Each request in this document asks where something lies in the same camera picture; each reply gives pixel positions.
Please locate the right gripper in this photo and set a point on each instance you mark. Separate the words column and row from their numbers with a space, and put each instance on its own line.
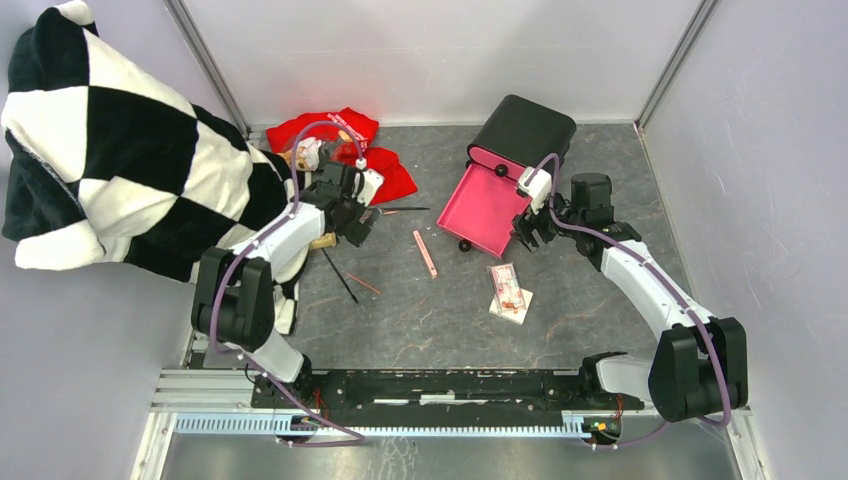
column 523, row 225

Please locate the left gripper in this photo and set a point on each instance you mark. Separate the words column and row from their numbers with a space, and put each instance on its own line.
column 355, row 231

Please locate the yellow small box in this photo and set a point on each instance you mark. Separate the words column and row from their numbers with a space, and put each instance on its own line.
column 328, row 240

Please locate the black pink drawer organizer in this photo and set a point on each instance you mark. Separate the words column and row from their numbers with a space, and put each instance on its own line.
column 519, row 133

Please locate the pink makeup package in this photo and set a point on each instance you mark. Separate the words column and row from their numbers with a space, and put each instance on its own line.
column 506, row 286

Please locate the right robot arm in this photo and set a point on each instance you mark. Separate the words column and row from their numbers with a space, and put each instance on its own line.
column 699, row 367

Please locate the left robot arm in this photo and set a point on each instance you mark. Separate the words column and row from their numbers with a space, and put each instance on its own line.
column 234, row 301

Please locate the black thin brush stick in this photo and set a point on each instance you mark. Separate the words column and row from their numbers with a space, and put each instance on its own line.
column 339, row 275

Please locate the rose pencil near mirror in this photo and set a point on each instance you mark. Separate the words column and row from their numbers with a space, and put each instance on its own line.
column 363, row 283

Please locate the small plush doll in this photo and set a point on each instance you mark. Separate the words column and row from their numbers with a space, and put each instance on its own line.
column 311, row 155

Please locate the red cloth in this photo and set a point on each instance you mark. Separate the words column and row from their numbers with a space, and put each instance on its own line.
column 352, row 134

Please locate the black white checkered blanket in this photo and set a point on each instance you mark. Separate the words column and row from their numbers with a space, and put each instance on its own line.
column 110, row 165

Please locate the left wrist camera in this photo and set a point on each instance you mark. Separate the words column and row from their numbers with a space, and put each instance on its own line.
column 367, row 182

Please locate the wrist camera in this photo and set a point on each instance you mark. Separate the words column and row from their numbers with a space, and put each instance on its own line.
column 536, row 185
column 367, row 182

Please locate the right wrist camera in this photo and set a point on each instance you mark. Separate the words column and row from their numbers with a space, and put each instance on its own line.
column 536, row 185

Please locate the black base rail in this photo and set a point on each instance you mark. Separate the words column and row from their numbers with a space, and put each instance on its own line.
column 459, row 398

